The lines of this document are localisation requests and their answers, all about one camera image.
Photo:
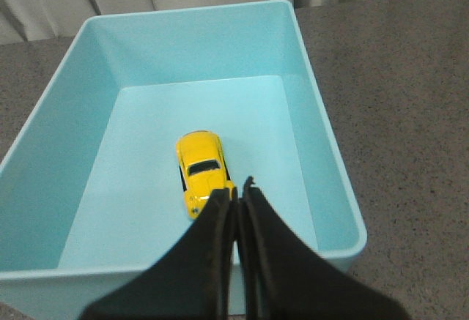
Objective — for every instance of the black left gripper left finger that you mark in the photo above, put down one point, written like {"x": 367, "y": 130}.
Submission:
{"x": 191, "y": 281}

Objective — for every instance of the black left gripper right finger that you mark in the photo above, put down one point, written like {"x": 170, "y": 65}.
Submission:
{"x": 286, "y": 279}

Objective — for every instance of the yellow toy beetle car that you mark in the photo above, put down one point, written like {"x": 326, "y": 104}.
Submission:
{"x": 202, "y": 169}

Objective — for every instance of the light blue plastic box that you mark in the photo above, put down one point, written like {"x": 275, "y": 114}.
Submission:
{"x": 91, "y": 193}

